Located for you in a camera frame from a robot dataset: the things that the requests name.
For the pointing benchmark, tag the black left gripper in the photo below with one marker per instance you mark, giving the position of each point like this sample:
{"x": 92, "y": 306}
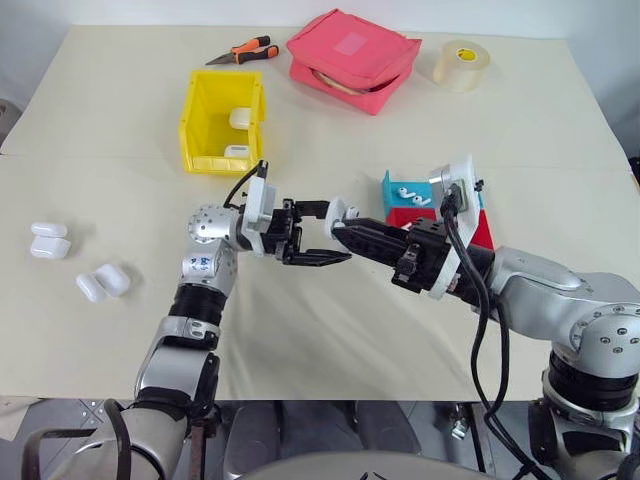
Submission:
{"x": 282, "y": 230}

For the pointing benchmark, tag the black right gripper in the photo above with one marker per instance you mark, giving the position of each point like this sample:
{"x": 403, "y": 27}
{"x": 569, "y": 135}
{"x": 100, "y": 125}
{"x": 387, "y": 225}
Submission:
{"x": 425, "y": 260}

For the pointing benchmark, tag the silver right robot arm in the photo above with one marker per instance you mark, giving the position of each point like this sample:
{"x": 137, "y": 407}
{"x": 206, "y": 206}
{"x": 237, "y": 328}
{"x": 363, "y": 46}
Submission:
{"x": 540, "y": 280}

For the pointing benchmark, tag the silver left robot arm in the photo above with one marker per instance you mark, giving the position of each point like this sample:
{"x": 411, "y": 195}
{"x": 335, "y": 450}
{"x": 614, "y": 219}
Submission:
{"x": 205, "y": 225}

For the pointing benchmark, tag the yellow plastic bin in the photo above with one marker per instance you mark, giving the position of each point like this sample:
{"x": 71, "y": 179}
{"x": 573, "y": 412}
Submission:
{"x": 200, "y": 115}

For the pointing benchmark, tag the blue red earbud holder fixture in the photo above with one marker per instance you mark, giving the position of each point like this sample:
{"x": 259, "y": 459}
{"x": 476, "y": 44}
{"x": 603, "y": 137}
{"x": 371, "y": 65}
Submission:
{"x": 392, "y": 200}

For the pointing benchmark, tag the red holder block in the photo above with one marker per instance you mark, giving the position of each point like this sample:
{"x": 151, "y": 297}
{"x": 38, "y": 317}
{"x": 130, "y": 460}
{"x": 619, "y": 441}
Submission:
{"x": 482, "y": 230}

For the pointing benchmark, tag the clear packing tape roll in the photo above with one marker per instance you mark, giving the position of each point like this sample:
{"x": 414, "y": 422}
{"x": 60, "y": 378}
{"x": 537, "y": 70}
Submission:
{"x": 460, "y": 67}

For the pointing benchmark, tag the pink fabric pouch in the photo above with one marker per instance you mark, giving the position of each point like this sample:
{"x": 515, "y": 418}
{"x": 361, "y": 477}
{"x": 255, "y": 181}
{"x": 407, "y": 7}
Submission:
{"x": 350, "y": 45}

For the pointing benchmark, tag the metal table clamp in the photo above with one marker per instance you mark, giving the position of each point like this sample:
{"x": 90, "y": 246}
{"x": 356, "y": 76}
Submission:
{"x": 460, "y": 427}

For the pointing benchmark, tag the silver robot torso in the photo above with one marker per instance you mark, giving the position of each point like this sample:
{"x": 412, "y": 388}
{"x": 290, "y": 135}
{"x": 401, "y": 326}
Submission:
{"x": 350, "y": 467}

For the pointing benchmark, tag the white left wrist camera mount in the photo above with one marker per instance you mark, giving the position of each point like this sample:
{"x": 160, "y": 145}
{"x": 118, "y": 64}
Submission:
{"x": 257, "y": 205}

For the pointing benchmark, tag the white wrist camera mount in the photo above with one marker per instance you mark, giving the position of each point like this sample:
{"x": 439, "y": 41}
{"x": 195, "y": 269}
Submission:
{"x": 465, "y": 175}
{"x": 257, "y": 205}

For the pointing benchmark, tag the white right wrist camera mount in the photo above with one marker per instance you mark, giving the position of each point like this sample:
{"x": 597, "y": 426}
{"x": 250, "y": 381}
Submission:
{"x": 465, "y": 175}

